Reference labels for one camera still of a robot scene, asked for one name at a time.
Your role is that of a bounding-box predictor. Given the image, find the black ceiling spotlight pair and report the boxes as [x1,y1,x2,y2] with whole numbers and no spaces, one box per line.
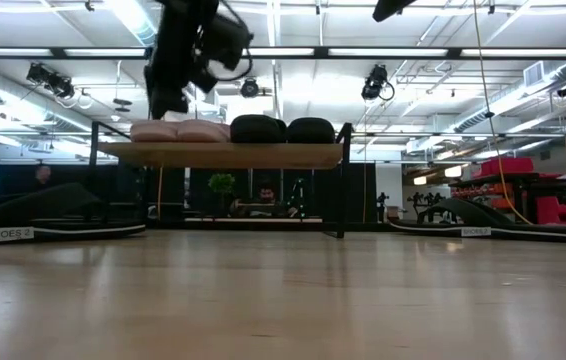
[25,61,77,100]

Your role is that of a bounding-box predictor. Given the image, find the round black ceiling spotlight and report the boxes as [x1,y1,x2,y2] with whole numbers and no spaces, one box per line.
[239,77,261,99]

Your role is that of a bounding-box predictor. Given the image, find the orange hanging cable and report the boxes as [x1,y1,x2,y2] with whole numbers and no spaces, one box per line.
[156,166,164,220]

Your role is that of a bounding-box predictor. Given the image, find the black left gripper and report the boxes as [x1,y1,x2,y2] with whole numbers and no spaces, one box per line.
[143,0,220,120]

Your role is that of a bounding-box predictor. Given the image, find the black flip-flop with white stripe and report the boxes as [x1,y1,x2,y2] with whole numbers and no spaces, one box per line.
[387,197,566,244]
[0,181,147,247]

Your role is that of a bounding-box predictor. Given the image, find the green potted plant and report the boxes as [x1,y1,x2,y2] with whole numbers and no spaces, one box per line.
[207,172,237,217]

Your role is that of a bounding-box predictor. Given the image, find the black overhead frame bar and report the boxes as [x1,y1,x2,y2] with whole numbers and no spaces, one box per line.
[0,45,566,61]

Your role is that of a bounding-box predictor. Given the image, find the black ceiling spotlight with cable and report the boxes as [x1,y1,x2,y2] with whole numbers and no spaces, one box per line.
[360,63,396,102]

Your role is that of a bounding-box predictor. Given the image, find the person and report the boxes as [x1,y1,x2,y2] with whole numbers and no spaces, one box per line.
[230,180,300,219]

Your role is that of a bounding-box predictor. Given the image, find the wooden shelf with black frame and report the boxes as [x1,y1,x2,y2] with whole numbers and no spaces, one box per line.
[87,121,355,239]

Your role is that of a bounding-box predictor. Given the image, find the storage rack with red bins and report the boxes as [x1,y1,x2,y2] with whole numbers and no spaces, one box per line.
[450,156,566,226]

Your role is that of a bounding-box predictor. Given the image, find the black tripod stands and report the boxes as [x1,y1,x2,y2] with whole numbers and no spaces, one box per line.
[375,191,448,224]

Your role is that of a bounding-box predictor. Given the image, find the red chair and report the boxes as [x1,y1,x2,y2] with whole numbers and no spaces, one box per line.
[535,195,566,226]

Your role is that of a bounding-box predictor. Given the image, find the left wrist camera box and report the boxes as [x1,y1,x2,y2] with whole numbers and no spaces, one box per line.
[202,13,255,81]

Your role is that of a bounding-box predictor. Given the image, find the yellow hanging cable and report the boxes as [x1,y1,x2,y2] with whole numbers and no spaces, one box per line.
[471,0,533,225]

